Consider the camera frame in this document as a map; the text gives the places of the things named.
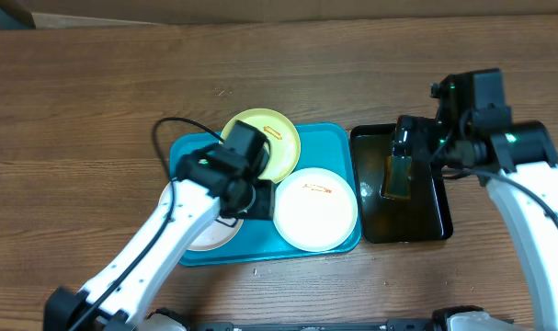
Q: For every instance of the black water basin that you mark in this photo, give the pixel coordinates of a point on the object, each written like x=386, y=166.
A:
x=424, y=217

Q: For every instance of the yellow-green plate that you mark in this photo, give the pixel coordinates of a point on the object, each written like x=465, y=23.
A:
x=284, y=140

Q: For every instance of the green yellow sponge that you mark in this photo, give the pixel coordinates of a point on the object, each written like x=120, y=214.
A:
x=397, y=178

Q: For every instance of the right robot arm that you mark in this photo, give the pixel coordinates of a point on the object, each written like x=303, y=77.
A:
x=473, y=134

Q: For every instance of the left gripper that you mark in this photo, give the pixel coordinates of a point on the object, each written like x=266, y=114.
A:
x=264, y=209

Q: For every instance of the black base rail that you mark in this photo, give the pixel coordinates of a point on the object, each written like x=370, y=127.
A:
x=453, y=318

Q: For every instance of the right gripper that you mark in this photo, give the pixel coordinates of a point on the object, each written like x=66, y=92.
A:
x=414, y=134

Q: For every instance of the white plate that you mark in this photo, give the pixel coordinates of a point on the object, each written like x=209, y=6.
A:
x=315, y=210
x=214, y=234

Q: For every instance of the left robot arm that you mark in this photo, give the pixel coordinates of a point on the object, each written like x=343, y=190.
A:
x=220, y=180

